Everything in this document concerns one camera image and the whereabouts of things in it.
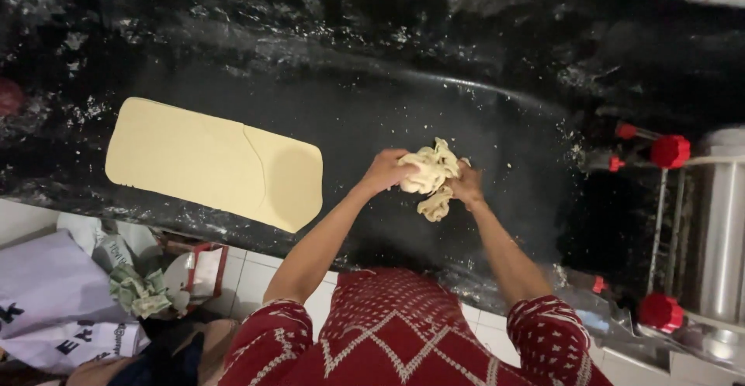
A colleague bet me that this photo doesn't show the person's right hand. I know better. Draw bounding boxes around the person's right hand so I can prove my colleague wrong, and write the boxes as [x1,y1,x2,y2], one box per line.
[446,159,485,210]

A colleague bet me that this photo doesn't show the steel dough roller machine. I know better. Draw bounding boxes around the steel dough roller machine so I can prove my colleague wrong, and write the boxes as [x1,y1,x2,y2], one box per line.
[593,122,745,369]

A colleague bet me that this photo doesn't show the person's left hand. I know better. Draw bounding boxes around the person's left hand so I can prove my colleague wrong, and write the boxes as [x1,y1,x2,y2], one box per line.
[360,149,421,195]

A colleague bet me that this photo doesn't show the red round object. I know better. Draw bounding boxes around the red round object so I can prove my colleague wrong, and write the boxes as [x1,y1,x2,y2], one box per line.
[0,78,25,117]

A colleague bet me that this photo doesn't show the heap of white sacks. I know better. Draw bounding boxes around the heap of white sacks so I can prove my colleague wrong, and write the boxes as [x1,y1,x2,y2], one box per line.
[0,211,239,386]

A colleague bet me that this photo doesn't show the red patterned garment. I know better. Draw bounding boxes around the red patterned garment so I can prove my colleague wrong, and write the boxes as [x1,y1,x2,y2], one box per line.
[219,267,613,386]

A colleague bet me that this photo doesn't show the flat rolled dough sheet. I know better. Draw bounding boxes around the flat rolled dough sheet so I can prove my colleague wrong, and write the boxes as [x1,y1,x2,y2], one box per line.
[105,97,324,234]

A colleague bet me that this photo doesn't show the pale dough lump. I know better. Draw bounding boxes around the pale dough lump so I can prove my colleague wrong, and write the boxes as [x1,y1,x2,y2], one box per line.
[397,137,471,223]

